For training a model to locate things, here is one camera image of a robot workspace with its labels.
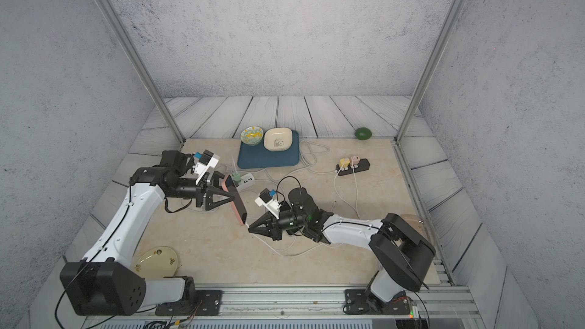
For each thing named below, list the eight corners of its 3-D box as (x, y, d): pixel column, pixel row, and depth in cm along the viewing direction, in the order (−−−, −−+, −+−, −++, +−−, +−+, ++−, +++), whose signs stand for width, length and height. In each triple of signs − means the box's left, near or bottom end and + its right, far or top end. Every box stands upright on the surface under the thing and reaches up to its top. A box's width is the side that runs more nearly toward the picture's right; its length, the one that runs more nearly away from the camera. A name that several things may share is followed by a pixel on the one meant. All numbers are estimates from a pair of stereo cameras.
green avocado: (356, 140, 124) (357, 134, 120) (354, 134, 127) (356, 127, 124) (370, 140, 124) (372, 133, 120) (368, 134, 127) (370, 127, 123)
